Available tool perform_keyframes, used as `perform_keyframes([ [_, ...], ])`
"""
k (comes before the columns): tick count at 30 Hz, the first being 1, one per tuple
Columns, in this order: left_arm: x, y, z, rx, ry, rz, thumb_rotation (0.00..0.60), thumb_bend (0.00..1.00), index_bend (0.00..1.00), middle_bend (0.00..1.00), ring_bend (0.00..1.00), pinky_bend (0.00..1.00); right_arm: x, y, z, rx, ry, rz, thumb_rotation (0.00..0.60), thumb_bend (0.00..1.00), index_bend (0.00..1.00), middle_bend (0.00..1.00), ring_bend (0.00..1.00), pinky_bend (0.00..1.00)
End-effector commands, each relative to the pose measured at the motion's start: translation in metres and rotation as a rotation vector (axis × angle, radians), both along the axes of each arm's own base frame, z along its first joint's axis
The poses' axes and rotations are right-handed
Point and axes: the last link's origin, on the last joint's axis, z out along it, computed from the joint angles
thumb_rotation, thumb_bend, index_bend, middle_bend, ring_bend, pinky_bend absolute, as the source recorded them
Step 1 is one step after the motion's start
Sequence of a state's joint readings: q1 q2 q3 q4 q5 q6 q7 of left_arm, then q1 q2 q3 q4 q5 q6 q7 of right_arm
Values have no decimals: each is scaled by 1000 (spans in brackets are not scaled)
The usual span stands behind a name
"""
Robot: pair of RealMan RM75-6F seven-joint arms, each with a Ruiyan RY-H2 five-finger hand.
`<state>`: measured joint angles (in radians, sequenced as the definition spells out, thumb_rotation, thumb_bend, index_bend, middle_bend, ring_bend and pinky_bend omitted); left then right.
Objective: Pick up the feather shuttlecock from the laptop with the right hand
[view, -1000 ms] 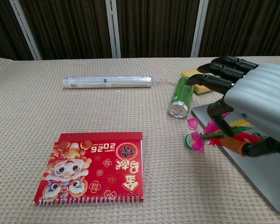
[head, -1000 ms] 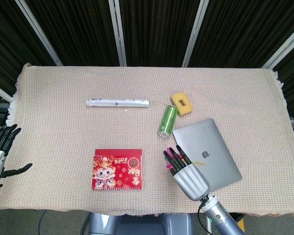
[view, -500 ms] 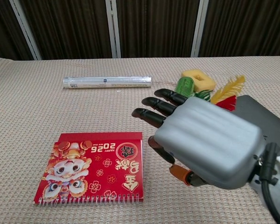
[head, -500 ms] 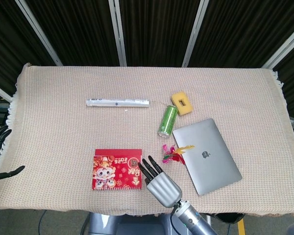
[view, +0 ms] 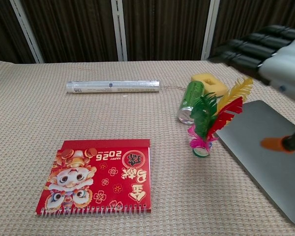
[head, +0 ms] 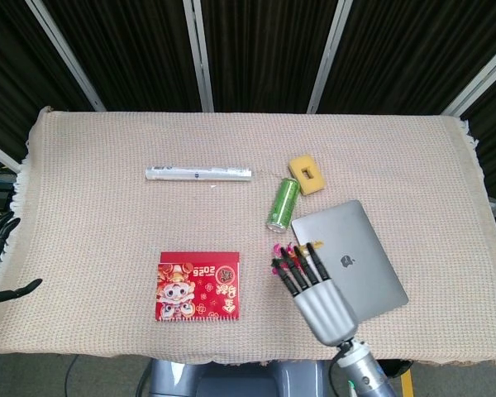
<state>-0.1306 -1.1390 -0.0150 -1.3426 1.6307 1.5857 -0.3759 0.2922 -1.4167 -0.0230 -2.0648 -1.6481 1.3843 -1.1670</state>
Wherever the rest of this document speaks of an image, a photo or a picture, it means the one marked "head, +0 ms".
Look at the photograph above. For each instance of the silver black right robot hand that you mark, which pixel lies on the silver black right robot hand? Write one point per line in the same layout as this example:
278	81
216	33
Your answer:
326	310

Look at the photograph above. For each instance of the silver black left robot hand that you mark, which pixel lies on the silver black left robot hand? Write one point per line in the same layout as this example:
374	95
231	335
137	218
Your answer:
8	291

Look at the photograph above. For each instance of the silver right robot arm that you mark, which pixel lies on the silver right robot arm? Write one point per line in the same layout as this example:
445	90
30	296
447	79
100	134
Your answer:
365	372

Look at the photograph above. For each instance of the pink green feather shuttlecock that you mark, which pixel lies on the pink green feather shuttlecock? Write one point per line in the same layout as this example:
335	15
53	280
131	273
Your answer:
288	250

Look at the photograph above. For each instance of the grey apple laptop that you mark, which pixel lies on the grey apple laptop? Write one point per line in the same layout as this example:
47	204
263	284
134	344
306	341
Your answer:
355	231

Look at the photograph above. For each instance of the red spiral desk calendar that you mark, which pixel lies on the red spiral desk calendar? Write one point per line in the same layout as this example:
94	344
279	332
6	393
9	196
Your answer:
215	289

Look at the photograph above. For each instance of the green drink can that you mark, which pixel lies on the green drink can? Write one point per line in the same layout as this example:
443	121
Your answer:
285	202

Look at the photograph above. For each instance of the beige woven tablecloth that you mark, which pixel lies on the beige woven tablecloth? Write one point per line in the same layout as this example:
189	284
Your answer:
107	227

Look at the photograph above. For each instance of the grey blue robot torso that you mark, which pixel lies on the grey blue robot torso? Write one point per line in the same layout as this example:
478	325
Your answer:
231	380

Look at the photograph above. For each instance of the yellow sponge with hole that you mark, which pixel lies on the yellow sponge with hole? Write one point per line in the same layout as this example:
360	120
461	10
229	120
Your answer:
318	184

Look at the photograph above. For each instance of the dark pleated curtain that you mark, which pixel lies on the dark pleated curtain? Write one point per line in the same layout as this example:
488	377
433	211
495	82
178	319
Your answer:
140	54

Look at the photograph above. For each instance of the white metal frame post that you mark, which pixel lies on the white metal frame post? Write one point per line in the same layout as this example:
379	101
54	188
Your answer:
0	155
479	80
66	54
200	54
330	54

